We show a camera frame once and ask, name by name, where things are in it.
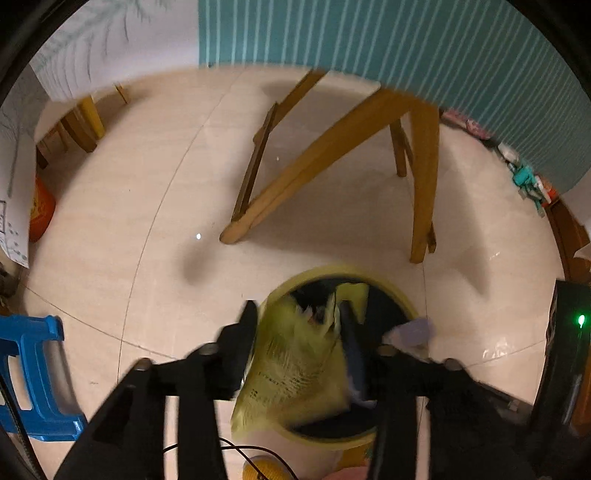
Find pink patterned bag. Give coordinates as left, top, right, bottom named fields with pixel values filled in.
left=440, top=109, right=492, bottom=140

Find teal toy scooter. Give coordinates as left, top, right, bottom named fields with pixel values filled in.
left=496, top=143, right=558, bottom=217

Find dark bin with yellow rim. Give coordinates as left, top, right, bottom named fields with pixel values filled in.
left=255, top=263, right=429, bottom=452

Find blue plastic stool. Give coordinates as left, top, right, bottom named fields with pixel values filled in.
left=1, top=315, right=87, bottom=442

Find yellow plastic stool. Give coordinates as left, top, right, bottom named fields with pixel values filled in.
left=34, top=96, right=106, bottom=169

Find yellow green plastic bag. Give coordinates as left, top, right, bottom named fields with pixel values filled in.
left=231, top=283, right=369, bottom=438

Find left yellow slipper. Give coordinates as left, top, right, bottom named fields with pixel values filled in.
left=242, top=455, right=295, bottom=480

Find wooden table legs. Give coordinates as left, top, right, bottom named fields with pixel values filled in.
left=218, top=68, right=441, bottom=265

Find white blue small carton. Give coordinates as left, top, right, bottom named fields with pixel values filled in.
left=383, top=317, right=434, bottom=360

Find black cable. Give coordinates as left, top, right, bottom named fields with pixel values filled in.
left=162, top=436, right=302, bottom=480

